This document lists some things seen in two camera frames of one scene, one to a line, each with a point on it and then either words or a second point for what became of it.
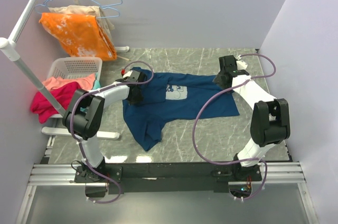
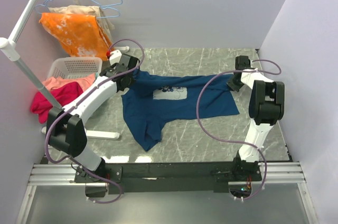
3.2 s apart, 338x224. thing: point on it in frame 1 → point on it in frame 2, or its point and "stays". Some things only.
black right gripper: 217,80 → 232,86
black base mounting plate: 102,179 stays
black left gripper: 139,99 → 131,83
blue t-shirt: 171,94 stays
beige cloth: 105,22 stays
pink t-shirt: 84,82 stays
